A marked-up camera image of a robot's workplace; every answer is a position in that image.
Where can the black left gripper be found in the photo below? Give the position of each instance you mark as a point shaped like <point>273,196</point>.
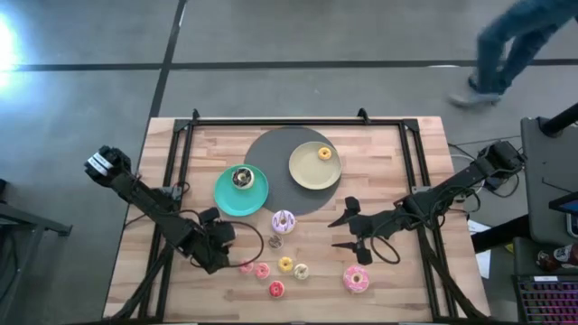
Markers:
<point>203,230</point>

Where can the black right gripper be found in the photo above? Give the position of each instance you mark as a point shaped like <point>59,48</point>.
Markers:
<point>375,225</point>

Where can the large pink sprinkled donut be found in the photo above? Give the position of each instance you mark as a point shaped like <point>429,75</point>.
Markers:
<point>347,279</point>

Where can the small chocolate sprinkled donut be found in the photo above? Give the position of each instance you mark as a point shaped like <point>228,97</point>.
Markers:
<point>271,242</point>

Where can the yellow sprinkled donut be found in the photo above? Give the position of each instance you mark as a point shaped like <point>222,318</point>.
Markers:
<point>281,264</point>

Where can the red iced striped donut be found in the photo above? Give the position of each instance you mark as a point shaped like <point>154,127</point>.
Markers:
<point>272,289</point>

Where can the white iced sprinkled donut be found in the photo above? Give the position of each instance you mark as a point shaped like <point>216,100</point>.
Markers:
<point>296,272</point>

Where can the small plain yellow donut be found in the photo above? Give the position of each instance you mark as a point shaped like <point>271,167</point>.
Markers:
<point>320,153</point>

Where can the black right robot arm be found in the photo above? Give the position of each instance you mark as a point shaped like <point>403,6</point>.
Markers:
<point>451,185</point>

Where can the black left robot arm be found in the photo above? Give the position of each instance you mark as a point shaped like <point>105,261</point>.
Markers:
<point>149,203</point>

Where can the teal plastic plate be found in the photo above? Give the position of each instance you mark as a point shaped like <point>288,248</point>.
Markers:
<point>235,203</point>

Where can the pale yellow plastic plate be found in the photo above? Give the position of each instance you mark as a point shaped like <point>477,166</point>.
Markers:
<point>311,173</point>

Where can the grey round woven placemat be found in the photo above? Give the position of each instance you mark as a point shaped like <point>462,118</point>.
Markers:
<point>271,149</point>

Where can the white paper sheet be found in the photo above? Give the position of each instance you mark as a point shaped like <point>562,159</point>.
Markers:
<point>483,266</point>

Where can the grey side cart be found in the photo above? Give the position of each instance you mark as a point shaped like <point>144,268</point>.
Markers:
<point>542,180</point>

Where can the black metal stand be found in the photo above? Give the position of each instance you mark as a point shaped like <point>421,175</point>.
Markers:
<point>27,221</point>

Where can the backlit black keyboard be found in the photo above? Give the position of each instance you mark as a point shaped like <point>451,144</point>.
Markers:
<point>548,302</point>

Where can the brown glass bottle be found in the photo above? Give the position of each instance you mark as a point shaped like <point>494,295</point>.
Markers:
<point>560,257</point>

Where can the black tablet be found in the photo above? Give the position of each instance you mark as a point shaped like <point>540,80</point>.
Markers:
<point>566,203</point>

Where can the person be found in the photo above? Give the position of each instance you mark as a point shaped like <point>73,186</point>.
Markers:
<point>492,54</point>

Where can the black aluminium table frame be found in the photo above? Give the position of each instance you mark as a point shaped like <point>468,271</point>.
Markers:
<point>298,122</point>

